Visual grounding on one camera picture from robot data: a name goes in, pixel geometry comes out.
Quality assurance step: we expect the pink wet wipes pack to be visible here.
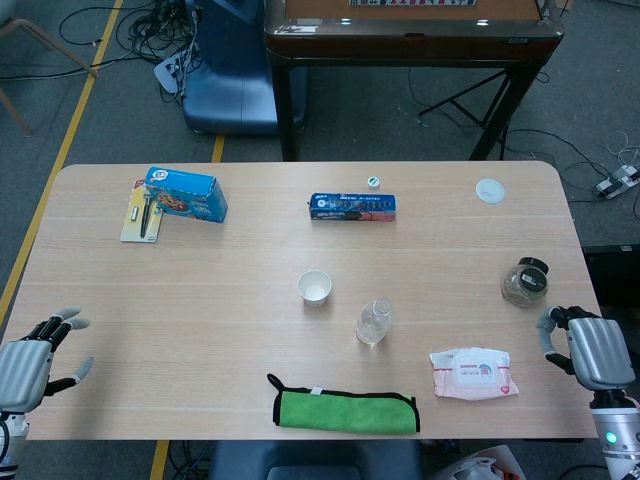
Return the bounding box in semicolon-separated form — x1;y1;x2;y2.
429;347;519;402

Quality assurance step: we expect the long blue Oreo box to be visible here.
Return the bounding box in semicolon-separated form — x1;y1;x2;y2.
307;192;398;222

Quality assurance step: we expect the white floor power strip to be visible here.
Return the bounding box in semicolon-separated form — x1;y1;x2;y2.
153;52;194;94

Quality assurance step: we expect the blue machine base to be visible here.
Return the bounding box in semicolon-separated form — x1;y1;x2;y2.
181;0;309;137

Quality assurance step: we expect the white round table grommet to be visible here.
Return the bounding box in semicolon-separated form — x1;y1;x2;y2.
475;179;506;204

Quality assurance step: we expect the dark blue seat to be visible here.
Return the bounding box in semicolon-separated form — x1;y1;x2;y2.
207;439;424;480

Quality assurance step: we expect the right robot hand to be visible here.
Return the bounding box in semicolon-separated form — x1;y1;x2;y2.
536;304;637;391

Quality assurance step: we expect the wooden chair frame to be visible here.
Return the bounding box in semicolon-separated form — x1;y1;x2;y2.
0;18;100;137

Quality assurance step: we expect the brown mahjong table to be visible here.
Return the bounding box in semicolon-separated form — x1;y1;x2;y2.
263;0;566;162

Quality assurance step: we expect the black tripod stand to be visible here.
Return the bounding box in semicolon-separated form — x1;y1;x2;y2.
417;69;516;132

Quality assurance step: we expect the grey floor power strip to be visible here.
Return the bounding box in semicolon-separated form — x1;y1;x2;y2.
593;167;640;197

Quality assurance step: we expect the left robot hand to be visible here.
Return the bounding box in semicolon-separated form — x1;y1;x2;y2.
0;305;95;414

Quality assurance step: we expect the pen blister card pack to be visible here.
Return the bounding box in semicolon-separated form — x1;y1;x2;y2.
119;180;166;245

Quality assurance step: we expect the black floor cable tangle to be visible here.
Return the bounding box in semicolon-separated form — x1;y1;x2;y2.
59;0;201;104

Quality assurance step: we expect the white orange robot body part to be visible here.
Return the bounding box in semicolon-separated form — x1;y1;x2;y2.
429;447;526;480

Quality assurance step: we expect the transparent plastic bottle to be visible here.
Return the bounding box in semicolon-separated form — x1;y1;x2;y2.
355;297;395;347

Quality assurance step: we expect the white paper cup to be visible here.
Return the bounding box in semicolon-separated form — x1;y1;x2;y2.
297;270;333;308

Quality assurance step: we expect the green cloth with black edge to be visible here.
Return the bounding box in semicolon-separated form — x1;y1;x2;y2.
266;372;421;435

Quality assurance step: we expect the glass jar with black lid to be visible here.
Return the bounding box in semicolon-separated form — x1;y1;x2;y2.
501;256;550;308

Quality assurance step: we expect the black case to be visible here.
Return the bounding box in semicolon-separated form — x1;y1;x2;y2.
582;243;640;307

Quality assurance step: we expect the blue chocolate chip cookie box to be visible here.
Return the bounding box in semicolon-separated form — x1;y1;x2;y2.
144;166;229;224

